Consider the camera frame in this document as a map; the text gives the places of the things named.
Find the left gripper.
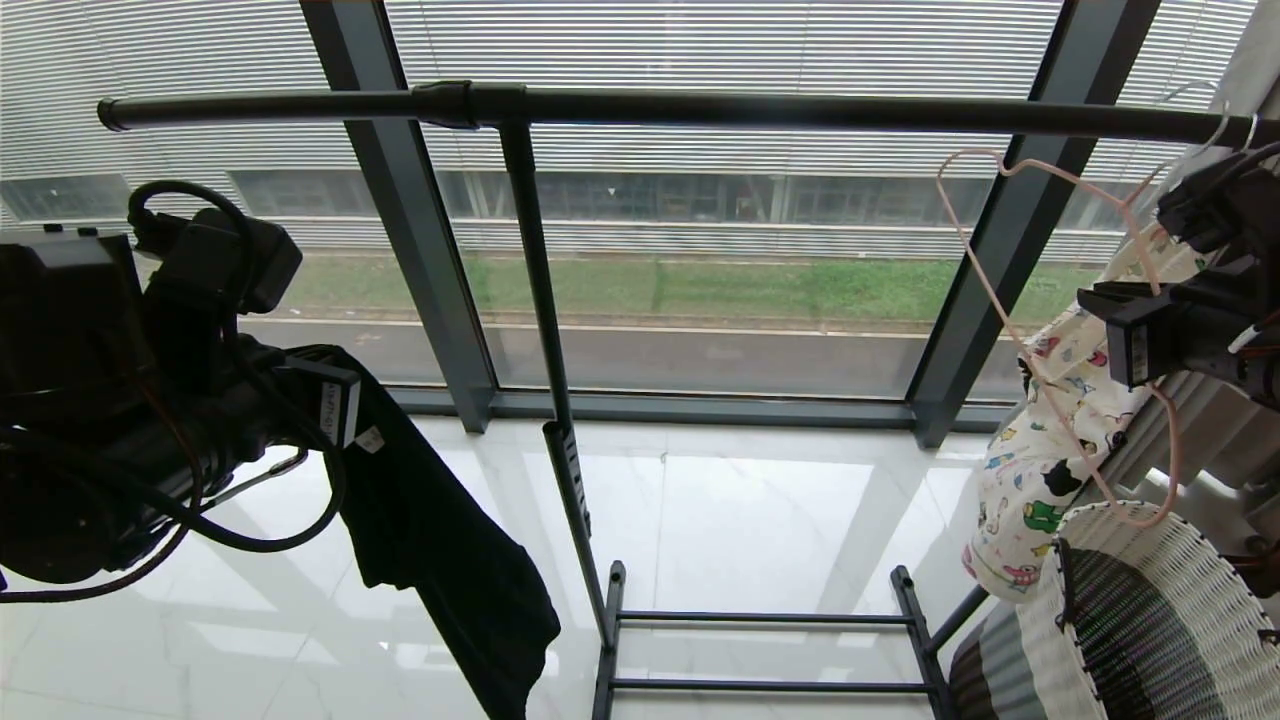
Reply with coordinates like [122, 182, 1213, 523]
[268, 353, 361, 451]

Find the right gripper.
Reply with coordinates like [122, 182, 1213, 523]
[1103, 296, 1238, 391]

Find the cream printed garment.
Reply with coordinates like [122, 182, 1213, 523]
[960, 222, 1208, 604]

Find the black garment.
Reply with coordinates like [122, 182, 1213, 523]
[280, 344, 563, 720]

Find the white laundry basket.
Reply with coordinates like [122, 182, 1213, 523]
[947, 499, 1280, 720]

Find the black clothes rack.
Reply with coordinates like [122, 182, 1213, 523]
[96, 80, 1280, 720]

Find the beige curtain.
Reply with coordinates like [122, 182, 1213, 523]
[1095, 0, 1280, 501]

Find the window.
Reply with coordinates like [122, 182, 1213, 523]
[0, 0, 1261, 449]

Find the black cable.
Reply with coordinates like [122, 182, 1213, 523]
[0, 180, 348, 604]

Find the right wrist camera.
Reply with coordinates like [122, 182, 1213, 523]
[1156, 163, 1263, 253]

